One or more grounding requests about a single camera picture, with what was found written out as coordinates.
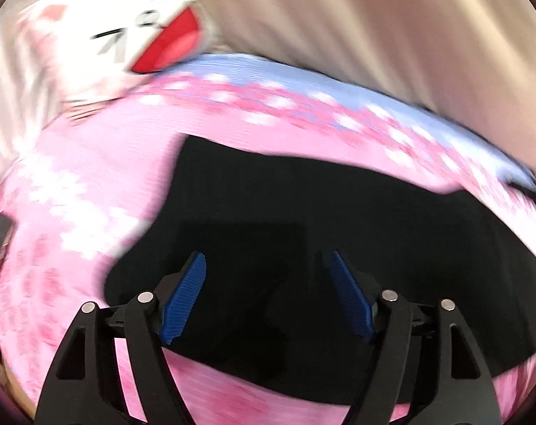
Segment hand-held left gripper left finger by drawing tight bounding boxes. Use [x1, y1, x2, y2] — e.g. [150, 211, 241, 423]
[33, 251, 207, 425]

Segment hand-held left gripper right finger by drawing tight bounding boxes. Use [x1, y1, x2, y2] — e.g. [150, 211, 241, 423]
[323, 249, 504, 425]

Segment black pants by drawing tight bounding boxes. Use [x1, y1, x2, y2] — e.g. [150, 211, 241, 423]
[103, 135, 536, 409]

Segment pink floral bed sheet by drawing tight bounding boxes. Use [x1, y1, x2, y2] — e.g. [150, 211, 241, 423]
[0, 52, 536, 425]

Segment pale satin cloth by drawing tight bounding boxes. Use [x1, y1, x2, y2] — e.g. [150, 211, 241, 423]
[0, 21, 62, 187]

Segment beige cloth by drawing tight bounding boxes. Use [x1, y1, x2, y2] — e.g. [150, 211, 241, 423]
[178, 0, 536, 174]

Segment white cartoon face cushion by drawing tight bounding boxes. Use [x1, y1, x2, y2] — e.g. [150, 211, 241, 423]
[22, 0, 221, 112]

